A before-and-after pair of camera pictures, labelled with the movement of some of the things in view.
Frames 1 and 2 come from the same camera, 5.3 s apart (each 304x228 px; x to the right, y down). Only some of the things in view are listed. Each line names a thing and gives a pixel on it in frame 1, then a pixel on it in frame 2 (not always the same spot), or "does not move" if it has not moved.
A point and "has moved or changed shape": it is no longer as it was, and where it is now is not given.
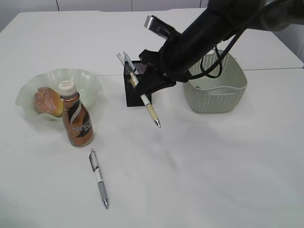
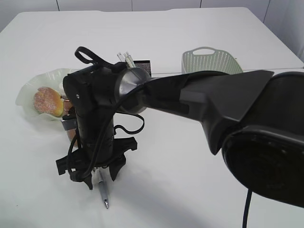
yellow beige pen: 135,81 has moved or changed shape
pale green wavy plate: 88,87 does not move
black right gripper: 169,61 to 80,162
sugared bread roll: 48,100 does not move
